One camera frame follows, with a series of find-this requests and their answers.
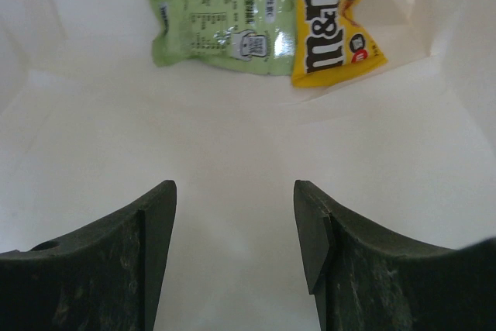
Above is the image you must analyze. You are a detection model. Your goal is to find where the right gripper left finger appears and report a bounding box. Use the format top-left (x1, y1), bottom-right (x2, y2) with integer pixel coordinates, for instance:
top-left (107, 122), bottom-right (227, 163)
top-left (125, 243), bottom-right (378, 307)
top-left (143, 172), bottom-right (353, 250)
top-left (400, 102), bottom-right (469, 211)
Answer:
top-left (1, 181), bottom-right (177, 330)

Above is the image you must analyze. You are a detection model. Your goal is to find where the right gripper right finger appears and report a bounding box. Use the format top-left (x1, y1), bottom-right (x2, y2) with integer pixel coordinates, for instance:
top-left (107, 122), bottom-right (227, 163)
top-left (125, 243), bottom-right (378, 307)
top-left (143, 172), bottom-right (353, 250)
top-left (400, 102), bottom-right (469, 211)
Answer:
top-left (294, 181), bottom-right (495, 330)

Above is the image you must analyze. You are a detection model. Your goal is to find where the beige paper bag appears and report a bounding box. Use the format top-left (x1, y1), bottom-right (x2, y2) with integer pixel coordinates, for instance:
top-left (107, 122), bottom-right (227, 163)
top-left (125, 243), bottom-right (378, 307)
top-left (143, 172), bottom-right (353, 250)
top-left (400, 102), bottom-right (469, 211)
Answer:
top-left (1, 0), bottom-right (495, 330)

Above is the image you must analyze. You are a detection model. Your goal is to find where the yellow candy packet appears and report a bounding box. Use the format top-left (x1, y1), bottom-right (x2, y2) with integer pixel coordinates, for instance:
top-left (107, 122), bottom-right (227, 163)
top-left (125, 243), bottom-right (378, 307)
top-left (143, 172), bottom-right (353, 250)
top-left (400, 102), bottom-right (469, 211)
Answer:
top-left (291, 0), bottom-right (388, 88)

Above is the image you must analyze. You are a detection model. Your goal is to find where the light green snack packet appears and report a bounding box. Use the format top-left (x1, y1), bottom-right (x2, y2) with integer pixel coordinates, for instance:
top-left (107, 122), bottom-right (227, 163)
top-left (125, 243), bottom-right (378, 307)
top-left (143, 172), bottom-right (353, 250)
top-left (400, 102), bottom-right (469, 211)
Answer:
top-left (149, 0), bottom-right (296, 76)

